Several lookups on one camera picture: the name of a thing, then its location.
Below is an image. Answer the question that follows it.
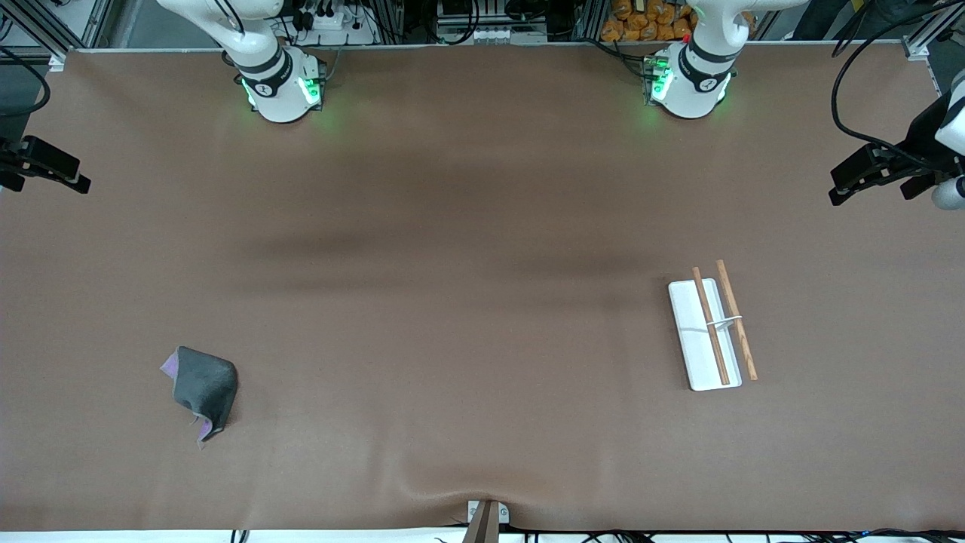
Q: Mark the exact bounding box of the white rack with wooden rods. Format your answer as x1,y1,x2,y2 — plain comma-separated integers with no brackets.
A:
668,259,758,392

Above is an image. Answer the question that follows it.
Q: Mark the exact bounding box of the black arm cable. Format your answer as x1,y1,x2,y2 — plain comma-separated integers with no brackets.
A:
831,4,965,163
0,47,51,118

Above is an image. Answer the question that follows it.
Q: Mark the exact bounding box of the brown table cover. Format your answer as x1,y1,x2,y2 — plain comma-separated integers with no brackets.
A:
0,41,965,533

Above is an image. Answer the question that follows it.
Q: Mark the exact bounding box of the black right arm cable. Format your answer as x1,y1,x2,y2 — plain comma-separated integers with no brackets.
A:
0,47,51,118

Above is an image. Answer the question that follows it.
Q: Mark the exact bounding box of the bag of orange items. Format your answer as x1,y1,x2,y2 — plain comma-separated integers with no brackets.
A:
601,0,698,43

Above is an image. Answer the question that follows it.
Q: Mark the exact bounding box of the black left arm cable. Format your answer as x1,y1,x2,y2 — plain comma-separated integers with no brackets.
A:
831,4,965,163

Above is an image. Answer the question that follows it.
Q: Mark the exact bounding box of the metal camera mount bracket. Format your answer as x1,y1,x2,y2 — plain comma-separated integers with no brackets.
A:
461,500,510,543

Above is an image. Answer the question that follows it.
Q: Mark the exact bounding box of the grey and purple towel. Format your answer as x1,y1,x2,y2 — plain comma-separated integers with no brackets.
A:
160,346,239,450

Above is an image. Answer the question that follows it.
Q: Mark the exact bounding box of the white connector strip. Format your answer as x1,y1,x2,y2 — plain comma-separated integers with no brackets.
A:
437,24,549,46

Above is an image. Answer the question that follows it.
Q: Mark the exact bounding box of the white power strip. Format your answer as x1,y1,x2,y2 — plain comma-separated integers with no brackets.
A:
290,2,378,46

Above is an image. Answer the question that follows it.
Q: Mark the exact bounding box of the aluminium frame profile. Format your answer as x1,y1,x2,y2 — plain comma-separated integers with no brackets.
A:
901,0,965,61
0,0,114,60

